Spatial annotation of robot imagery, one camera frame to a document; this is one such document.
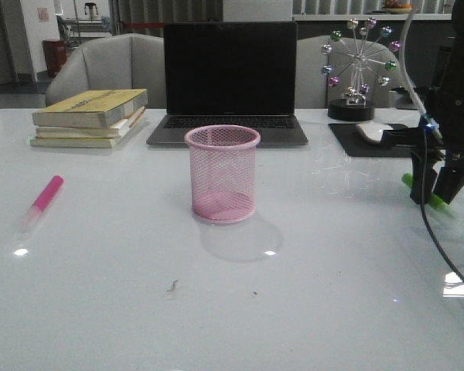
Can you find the white computer mouse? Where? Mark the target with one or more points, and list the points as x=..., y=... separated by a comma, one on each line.
x=372, y=132

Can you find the red trash bin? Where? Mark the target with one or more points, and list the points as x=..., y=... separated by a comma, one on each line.
x=55, y=53

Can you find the dark grey laptop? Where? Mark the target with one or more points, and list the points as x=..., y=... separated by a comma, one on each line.
x=240, y=73

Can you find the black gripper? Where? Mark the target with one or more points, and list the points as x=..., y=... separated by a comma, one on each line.
x=439, y=135

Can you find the pink mesh pen holder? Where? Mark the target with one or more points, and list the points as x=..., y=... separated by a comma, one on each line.
x=222, y=171

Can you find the green highlighter pen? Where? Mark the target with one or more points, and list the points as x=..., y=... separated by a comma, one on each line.
x=434, y=202

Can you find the ferris wheel desk toy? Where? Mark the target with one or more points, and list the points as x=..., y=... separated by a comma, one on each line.
x=358, y=69

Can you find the middle cream book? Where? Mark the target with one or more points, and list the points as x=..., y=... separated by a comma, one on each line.
x=117, y=130

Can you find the left grey armchair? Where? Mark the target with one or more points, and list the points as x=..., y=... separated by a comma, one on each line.
x=126, y=61

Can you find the cream book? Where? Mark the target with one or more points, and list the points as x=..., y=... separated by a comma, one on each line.
x=117, y=130
x=75, y=142

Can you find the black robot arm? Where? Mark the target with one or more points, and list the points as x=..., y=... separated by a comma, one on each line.
x=452, y=78

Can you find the bottom cream book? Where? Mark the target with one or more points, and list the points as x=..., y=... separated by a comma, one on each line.
x=75, y=142

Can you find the right grey armchair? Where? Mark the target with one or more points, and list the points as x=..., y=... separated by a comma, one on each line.
x=313, y=69

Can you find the black mouse pad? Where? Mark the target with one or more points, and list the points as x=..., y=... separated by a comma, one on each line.
x=363, y=145

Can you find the fruit bowl on counter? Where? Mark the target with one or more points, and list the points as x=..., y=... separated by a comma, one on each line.
x=396, y=7

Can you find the pink highlighter pen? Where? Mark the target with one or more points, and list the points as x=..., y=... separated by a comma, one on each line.
x=40, y=204

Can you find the top yellow book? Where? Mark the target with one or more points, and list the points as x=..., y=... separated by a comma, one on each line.
x=92, y=109

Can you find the grey armchair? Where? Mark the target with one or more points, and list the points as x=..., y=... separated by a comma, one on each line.
x=313, y=69
x=126, y=61

